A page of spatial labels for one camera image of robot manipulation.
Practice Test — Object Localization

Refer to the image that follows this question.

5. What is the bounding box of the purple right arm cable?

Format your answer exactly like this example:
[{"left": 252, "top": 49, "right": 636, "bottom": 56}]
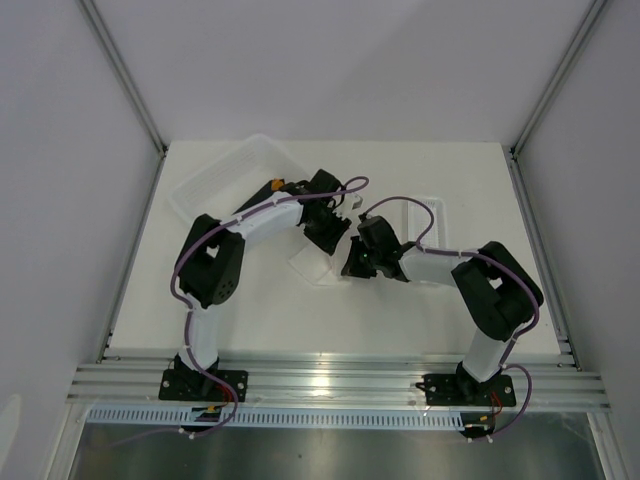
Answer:
[{"left": 359, "top": 195, "right": 544, "bottom": 436}]

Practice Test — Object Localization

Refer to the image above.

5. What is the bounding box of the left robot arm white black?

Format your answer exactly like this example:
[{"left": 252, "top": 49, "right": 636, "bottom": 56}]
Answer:
[{"left": 160, "top": 169, "right": 351, "bottom": 401}]

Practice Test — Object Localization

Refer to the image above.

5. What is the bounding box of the aluminium mounting rail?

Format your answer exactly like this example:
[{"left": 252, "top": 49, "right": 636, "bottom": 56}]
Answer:
[{"left": 67, "top": 350, "right": 611, "bottom": 412}]

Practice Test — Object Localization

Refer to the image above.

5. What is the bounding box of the dark navy rolled napkin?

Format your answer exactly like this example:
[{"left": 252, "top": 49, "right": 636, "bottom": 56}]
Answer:
[{"left": 236, "top": 178, "right": 285, "bottom": 213}]

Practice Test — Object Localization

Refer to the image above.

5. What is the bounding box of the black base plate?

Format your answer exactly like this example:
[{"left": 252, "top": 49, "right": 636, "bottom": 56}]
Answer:
[
  {"left": 158, "top": 369, "right": 249, "bottom": 403},
  {"left": 415, "top": 373, "right": 516, "bottom": 407}
]

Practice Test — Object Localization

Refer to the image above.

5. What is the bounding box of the right side aluminium rail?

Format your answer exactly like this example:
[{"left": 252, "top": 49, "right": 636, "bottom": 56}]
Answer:
[{"left": 503, "top": 147, "right": 583, "bottom": 372}]

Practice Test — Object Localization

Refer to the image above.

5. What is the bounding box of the white paper napkin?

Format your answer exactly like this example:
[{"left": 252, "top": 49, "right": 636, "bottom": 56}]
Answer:
[{"left": 288, "top": 242, "right": 347, "bottom": 287}]

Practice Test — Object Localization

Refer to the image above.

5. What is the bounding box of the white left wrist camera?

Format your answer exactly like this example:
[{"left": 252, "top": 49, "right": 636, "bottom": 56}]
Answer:
[{"left": 340, "top": 193, "right": 363, "bottom": 212}]

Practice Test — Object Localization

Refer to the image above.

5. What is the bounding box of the aluminium frame post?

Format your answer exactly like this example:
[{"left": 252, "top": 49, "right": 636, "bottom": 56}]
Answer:
[
  {"left": 509, "top": 0, "right": 613, "bottom": 161},
  {"left": 75, "top": 0, "right": 168, "bottom": 157}
]

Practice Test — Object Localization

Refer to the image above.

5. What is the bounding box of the white slotted cable duct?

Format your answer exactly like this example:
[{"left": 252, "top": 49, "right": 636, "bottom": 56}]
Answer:
[{"left": 86, "top": 405, "right": 464, "bottom": 431}]

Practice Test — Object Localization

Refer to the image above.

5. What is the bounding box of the right aluminium frame post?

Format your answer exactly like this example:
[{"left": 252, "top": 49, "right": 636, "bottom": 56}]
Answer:
[{"left": 509, "top": 0, "right": 613, "bottom": 161}]

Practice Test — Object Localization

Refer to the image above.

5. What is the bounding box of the small white utensil tray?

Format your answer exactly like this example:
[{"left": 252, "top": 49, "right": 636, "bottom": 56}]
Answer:
[{"left": 403, "top": 195, "right": 448, "bottom": 249}]

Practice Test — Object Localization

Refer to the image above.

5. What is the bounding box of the large white plastic basket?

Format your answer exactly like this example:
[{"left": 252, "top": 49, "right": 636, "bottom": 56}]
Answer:
[{"left": 168, "top": 134, "right": 311, "bottom": 224}]

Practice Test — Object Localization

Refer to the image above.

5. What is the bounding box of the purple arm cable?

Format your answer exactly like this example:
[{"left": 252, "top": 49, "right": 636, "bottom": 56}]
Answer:
[
  {"left": 169, "top": 175, "right": 371, "bottom": 441},
  {"left": 359, "top": 195, "right": 544, "bottom": 436}
]

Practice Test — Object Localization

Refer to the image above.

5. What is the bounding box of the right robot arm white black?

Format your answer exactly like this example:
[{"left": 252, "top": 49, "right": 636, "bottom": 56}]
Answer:
[{"left": 341, "top": 214, "right": 544, "bottom": 404}]

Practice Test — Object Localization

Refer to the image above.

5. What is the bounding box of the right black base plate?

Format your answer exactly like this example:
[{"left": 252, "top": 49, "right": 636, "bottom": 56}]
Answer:
[{"left": 415, "top": 373, "right": 516, "bottom": 407}]

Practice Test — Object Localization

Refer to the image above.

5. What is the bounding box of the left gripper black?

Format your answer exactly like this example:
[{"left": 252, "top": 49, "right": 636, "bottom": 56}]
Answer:
[{"left": 304, "top": 204, "right": 351, "bottom": 256}]

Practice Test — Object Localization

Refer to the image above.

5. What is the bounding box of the left aluminium frame post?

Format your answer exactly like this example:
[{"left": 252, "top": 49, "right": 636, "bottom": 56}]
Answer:
[{"left": 75, "top": 0, "right": 168, "bottom": 157}]

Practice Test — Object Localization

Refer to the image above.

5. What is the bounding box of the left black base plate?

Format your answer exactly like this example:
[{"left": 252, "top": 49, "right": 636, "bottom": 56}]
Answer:
[{"left": 158, "top": 369, "right": 249, "bottom": 403}]

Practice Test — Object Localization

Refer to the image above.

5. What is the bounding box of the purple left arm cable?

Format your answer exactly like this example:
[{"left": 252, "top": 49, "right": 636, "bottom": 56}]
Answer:
[{"left": 169, "top": 175, "right": 371, "bottom": 441}]

